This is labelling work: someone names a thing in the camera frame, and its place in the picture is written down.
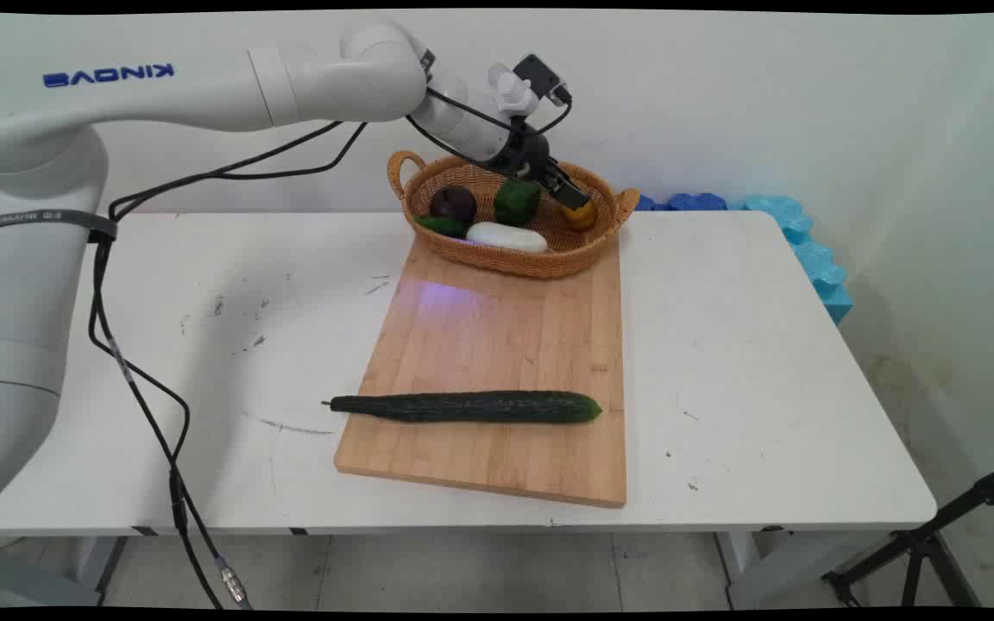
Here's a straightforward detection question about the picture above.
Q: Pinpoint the long dark green cucumber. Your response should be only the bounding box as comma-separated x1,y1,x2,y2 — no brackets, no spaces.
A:
321,390,604,425

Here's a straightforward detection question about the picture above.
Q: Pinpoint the long black cable silver plug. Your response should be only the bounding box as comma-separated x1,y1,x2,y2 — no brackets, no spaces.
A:
90,121,252,610

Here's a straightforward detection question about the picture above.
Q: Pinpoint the dark blue foam piece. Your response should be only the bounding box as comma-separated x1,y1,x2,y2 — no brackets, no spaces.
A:
634,191,729,213

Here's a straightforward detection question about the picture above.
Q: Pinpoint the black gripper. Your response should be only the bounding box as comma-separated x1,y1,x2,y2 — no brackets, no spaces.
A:
495,123,593,210

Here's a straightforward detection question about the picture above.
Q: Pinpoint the small green chili pepper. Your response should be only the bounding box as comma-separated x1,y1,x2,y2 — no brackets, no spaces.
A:
412,215,469,241

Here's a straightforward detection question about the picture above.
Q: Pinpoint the grey strap on arm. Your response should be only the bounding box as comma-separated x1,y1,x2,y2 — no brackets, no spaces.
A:
0,209,119,243

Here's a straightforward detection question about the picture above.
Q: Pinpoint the wooden cutting board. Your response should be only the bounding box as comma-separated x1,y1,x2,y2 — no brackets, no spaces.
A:
333,231,628,509

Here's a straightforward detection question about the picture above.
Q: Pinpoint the white table leg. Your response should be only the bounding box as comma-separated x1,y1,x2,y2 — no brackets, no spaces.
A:
0,535,129,608
715,528,819,611

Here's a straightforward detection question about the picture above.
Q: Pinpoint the woven wicker basket with handles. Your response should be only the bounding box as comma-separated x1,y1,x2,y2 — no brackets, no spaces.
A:
387,150,641,279

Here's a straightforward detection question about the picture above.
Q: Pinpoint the orange bell pepper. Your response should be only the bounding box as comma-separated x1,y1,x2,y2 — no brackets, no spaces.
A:
561,200,600,232

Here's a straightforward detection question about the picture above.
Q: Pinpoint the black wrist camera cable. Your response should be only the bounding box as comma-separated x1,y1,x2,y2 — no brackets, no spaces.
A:
405,82,575,166

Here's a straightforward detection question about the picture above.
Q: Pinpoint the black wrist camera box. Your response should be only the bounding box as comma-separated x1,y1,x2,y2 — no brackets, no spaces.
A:
513,53,573,106

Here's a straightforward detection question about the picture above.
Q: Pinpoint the light blue foam piece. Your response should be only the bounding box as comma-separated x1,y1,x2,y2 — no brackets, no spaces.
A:
740,195,854,326

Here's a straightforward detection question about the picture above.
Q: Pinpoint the white eggplant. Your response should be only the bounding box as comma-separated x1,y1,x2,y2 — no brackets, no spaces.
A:
465,221,549,254

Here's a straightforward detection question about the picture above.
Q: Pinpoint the black tripod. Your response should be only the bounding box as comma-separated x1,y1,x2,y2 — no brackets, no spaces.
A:
820,455,994,610

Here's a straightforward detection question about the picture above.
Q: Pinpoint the green bell pepper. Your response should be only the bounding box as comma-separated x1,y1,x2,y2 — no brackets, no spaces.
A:
494,179,543,228

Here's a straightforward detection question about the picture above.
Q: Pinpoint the round purple eggplant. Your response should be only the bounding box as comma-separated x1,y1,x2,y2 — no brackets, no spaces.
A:
429,185,479,226

